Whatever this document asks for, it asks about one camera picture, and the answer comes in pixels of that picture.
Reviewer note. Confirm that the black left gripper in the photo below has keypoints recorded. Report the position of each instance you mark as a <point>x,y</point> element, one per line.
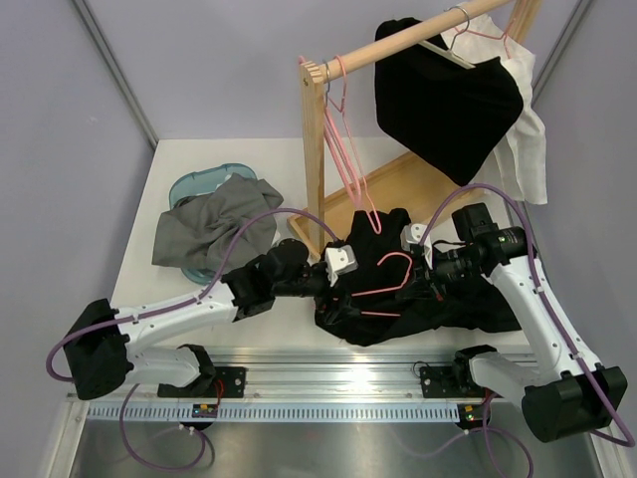
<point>331,310</point>

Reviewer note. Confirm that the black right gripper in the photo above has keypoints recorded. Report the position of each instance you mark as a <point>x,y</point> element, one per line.
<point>431,278</point>

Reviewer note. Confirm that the pink hanger with black garment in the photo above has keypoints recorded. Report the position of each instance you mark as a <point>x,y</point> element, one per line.
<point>386,289</point>

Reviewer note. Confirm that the black garment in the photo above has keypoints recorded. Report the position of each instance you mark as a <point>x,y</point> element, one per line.
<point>379,300</point>
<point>449,116</point>

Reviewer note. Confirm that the grey pleated skirt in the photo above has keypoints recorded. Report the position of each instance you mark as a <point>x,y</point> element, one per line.
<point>196,234</point>

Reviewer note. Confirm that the pink clothes hanger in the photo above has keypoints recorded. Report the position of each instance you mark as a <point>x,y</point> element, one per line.
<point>312,79</point>

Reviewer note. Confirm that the pink hanger with grey skirt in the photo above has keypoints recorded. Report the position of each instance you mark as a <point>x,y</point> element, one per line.
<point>343,151</point>

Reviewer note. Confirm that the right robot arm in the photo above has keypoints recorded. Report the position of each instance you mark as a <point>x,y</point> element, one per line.
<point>569,391</point>

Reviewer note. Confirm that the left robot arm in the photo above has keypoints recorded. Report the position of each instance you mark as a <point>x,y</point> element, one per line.
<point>284,271</point>

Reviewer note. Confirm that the wooden hanger with black garment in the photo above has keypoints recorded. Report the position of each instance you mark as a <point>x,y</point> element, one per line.
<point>446,54</point>

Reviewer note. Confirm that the pink hanger with white garment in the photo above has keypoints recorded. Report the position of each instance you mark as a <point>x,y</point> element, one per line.
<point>479,40</point>

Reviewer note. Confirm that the wooden clothes rack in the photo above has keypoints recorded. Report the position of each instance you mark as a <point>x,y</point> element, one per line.
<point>406,181</point>

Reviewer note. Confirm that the white garment on rack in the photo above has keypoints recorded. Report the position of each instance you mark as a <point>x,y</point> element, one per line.
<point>517,163</point>

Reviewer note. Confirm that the teal plastic basin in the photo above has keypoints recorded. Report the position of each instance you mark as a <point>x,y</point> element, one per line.
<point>199,183</point>

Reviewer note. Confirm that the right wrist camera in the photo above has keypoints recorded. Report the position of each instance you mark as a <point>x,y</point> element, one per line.
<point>412,241</point>

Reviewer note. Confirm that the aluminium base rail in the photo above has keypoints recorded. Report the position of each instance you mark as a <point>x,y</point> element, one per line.
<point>323,378</point>

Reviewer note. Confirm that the white slotted cable duct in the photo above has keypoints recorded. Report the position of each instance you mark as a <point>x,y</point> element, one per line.
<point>277,412</point>

